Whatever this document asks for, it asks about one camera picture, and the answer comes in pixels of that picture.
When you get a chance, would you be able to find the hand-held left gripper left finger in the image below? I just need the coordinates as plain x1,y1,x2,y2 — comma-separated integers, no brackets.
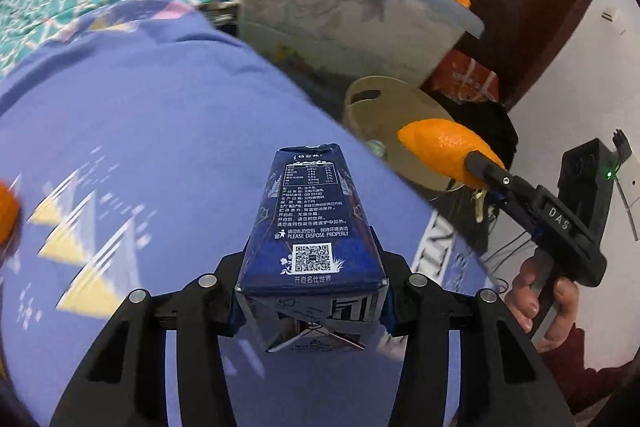
50,252,251,427

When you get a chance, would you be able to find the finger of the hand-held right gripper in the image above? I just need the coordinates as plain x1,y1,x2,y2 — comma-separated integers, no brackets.
464,149,539,221

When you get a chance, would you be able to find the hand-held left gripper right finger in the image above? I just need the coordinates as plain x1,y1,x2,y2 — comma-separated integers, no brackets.
377,239,576,427

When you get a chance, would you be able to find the orange fruit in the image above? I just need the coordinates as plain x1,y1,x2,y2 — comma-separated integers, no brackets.
397,118,506,190

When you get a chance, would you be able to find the dark blue milk carton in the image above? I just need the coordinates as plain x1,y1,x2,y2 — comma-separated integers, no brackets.
234,144,390,354

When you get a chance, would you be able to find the person's right forearm red sleeve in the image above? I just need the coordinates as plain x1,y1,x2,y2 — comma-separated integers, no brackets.
537,326,636,414

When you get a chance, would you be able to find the person's right hand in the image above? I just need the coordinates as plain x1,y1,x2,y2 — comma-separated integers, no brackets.
504,256,583,354

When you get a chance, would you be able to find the orange plastic bag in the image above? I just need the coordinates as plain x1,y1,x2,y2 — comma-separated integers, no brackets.
432,51,501,105

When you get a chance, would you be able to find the purple printed bed sheet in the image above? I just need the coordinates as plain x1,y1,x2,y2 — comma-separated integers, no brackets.
0,0,501,427

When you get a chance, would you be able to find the clear lidded storage box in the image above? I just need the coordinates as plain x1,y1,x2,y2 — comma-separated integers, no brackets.
235,0,486,88

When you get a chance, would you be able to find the small orange peel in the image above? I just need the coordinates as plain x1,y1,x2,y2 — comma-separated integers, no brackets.
0,181,22,258

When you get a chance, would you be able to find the white wall switch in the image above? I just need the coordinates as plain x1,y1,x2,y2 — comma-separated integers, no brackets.
601,8,627,35

